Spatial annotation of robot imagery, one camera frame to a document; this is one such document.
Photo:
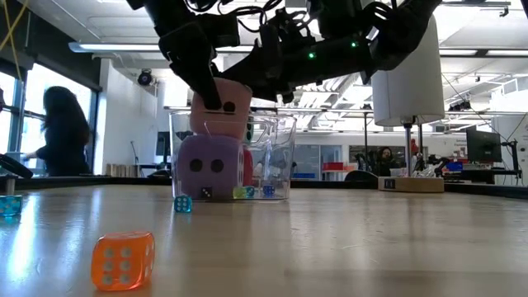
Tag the red box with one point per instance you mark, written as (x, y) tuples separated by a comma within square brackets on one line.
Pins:
[(332, 166)]

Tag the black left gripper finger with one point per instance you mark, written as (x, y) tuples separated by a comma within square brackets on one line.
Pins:
[(194, 62)]

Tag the standing person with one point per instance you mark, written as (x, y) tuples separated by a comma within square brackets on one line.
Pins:
[(62, 136)]

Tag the small blue translucent die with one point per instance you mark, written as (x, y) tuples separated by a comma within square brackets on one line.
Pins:
[(268, 190)]

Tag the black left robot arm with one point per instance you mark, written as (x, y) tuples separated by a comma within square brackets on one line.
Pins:
[(165, 12)]

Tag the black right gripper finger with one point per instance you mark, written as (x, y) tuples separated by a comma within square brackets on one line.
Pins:
[(249, 72)]

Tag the clear plastic bin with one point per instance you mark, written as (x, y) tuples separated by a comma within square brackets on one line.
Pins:
[(280, 156)]

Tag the grey metal post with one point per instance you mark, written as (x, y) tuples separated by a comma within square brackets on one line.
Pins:
[(10, 185)]

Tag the small green translucent die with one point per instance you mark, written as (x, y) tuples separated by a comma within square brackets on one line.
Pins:
[(239, 192)]

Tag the black desk monitor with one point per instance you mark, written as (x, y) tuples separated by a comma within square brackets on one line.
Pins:
[(483, 146)]

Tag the large purple foam die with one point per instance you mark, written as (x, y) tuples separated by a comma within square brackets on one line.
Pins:
[(210, 165)]

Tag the black ceiling spotlight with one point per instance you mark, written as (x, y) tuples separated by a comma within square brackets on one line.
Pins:
[(145, 77)]

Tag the large pink foam die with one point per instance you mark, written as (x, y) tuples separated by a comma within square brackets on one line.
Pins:
[(235, 119)]

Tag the small black die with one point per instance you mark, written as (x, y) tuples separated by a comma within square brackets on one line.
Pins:
[(206, 192)]

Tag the black aluminium table frame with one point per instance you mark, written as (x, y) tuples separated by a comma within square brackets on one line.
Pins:
[(103, 181)]

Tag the small orange translucent die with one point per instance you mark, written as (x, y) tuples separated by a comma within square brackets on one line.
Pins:
[(123, 261)]

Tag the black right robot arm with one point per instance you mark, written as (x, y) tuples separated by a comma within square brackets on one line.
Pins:
[(396, 33)]

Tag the small teal translucent die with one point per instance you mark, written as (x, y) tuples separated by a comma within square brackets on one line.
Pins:
[(250, 191), (182, 204), (10, 205)]

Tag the large red foam die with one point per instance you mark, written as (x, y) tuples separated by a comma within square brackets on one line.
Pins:
[(248, 167)]

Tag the white shade wooden base lamp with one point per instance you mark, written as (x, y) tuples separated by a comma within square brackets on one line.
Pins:
[(408, 95)]

